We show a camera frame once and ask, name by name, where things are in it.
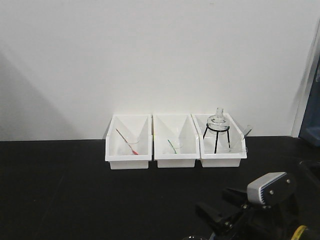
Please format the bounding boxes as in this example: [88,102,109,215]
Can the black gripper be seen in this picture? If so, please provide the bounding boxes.
[195,188,265,240]

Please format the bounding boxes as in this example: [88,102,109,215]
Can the clear beaker in right bin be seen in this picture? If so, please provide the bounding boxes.
[228,125,253,153]

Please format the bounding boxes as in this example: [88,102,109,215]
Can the white right storage bin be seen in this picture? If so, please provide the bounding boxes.
[191,113,247,168]

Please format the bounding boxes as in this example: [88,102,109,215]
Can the white storage bin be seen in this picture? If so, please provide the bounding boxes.
[105,114,153,170]
[191,113,247,168]
[152,113,200,168]

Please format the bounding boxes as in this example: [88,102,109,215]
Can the beaker with green pipette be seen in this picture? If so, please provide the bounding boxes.
[167,139,183,154]

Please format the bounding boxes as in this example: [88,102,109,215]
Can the white middle storage bin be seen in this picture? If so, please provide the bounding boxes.
[152,113,200,168]

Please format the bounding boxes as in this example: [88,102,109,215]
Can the round glass flask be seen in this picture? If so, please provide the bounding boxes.
[207,107,230,131]

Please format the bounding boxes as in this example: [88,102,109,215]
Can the blue object at right edge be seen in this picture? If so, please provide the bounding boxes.
[299,19,320,147]

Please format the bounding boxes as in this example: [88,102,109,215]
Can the beaker with red pipette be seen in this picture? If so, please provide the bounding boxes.
[115,128,139,156]

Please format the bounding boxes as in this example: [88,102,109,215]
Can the white left storage bin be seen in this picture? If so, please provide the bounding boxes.
[105,114,153,170]

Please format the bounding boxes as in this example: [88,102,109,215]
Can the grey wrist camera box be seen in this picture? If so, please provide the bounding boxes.
[246,172,297,206]

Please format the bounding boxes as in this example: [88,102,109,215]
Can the black wire tripod stand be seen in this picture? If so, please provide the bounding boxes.
[202,123,231,154]

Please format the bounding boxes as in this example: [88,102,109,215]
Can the robot arm with yellow ring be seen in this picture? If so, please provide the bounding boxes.
[254,159,320,240]

